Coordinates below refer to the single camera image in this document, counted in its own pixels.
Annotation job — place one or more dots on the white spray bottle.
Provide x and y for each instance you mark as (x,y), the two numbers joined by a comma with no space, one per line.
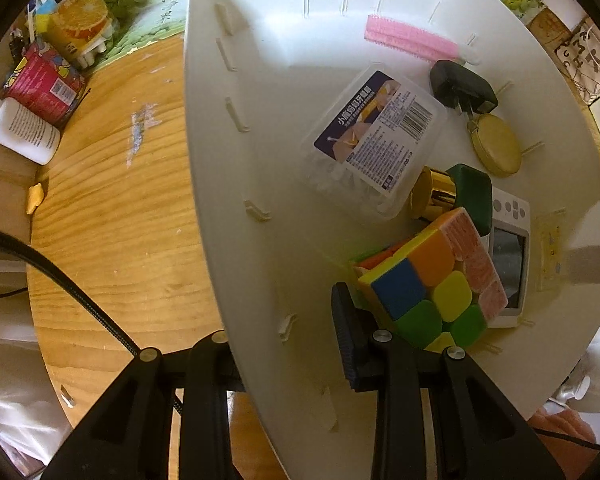
(25,132)

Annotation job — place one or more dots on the white compact camera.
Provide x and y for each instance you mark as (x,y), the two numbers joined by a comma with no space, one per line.
(510,260)

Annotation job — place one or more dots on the small yellow object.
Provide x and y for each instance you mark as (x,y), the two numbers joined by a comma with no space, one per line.
(36,197)

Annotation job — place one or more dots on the green bottle with gold cap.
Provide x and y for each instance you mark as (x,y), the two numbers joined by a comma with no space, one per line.
(472,190)

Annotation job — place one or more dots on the white cloth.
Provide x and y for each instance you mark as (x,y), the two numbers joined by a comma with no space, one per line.
(10,360)

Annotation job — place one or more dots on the grape pattern paper boxes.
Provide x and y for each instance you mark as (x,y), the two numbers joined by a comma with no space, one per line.
(145,5)

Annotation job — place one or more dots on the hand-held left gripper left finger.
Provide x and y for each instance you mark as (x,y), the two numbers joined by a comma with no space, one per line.
(210,360)

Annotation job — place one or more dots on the letter print fabric bag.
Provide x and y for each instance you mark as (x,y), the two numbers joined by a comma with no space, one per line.
(590,60)

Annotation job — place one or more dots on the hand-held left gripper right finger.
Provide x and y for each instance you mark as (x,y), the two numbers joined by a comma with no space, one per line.
(345,340)

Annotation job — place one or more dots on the orange juice carton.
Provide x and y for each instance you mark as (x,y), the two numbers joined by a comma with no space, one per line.
(80,15)

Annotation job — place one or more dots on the clear plastic box with label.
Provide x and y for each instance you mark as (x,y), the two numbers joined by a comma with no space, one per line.
(375,135)

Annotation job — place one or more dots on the brown printed cardboard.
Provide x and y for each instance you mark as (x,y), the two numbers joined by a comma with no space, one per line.
(545,27)

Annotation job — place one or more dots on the red can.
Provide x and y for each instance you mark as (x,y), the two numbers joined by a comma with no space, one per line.
(40,85)

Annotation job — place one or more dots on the pink hair roller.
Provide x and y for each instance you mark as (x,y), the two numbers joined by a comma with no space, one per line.
(405,35)

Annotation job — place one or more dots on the gold round tin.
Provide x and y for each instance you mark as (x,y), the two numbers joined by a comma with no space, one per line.
(495,145)

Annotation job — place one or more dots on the black charger plug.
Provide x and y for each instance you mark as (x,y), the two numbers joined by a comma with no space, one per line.
(460,85)

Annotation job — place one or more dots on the colourful puzzle cube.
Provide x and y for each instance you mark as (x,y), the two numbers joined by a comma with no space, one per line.
(430,270)

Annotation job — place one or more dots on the white plastic storage bin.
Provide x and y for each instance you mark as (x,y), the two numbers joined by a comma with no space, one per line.
(280,160)

